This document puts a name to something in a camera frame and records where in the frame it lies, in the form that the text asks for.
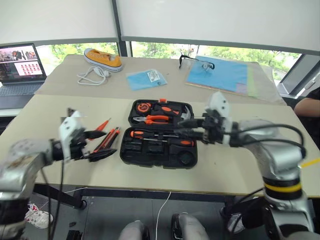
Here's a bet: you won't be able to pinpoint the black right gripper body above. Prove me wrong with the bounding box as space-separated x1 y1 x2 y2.
199 113 226 146

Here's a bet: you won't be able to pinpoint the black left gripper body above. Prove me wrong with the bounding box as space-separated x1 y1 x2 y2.
70 129 91 161

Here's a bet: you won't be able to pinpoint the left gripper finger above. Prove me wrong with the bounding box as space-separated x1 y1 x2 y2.
87 148 118 163
84 129 109 140

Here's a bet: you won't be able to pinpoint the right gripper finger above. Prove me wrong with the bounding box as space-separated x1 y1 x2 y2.
177 118 205 128
174 128 205 140

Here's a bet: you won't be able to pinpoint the black plastic tool case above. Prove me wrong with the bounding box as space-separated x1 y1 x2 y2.
119 98 199 169

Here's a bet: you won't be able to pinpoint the seated person in black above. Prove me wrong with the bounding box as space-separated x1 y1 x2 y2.
293 85 320 118

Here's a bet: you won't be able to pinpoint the slim orange tester screwdriver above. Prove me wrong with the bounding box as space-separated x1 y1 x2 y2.
88 117 112 141

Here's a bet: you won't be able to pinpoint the long orange black screwdriver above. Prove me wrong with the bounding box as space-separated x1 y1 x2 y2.
142 137 196 149

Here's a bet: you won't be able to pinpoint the orange black utility knife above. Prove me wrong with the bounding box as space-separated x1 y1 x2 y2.
91 126 121 154

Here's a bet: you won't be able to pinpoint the orange grip claw hammer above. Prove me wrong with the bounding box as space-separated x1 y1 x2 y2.
154 103 194 121

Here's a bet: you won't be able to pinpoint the black tape roll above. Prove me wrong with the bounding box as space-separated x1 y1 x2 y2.
177 150 196 166

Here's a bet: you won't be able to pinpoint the short orange black screwdriver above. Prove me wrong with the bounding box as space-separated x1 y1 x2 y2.
129 130 176 139

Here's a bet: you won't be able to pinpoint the orange black tape measure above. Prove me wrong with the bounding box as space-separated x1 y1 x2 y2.
136 102 151 115

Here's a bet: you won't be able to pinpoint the blue paper sheet stack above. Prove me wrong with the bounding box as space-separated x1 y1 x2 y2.
185 55 259 99

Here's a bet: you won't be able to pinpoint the clear safety glasses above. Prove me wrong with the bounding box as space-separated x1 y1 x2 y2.
178 54 216 74

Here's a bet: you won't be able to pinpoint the blue packet in plastic bag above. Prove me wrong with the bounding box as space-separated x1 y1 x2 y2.
125 68 168 92

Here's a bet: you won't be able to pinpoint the yellow canvas sneaker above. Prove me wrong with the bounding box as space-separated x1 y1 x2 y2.
83 47 124 73

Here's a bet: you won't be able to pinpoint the white sneaker on floor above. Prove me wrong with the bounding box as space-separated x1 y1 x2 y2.
24 203 54 230

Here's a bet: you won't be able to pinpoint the grey rounded robot leg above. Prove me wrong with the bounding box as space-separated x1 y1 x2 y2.
170 212 209 240
118 219 151 240

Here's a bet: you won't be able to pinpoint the open laptop computer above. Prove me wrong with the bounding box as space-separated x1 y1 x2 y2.
0 42 48 110

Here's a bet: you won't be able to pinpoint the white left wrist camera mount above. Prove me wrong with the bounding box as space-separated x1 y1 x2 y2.
58 116 86 161

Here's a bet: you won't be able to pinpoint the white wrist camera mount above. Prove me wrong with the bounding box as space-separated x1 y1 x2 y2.
204 91 234 146
58 116 86 161

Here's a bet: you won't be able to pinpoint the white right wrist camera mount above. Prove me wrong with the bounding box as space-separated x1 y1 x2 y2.
204 91 234 146

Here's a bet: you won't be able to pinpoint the orange handled pliers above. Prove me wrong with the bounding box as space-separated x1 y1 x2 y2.
132 114 171 125

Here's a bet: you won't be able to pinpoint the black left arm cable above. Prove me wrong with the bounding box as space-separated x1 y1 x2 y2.
41 154 67 240

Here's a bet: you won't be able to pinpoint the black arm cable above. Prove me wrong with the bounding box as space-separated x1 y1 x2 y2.
41 154 67 240
222 123 308 161

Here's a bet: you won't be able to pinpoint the coiled white cable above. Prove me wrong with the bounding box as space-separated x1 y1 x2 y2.
76 65 111 87

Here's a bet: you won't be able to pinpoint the black table frame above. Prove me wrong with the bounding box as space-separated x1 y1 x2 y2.
32 183 266 210

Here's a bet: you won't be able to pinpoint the thin white floor cable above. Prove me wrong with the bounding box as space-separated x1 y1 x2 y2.
155 191 173 240

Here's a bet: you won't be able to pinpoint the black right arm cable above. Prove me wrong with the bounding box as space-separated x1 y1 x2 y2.
222 123 308 161

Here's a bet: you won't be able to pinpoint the yellow strap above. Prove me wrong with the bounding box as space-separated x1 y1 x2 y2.
300 157 320 169

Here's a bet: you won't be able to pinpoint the dark window frame post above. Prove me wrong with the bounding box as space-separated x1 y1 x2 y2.
110 0 132 58

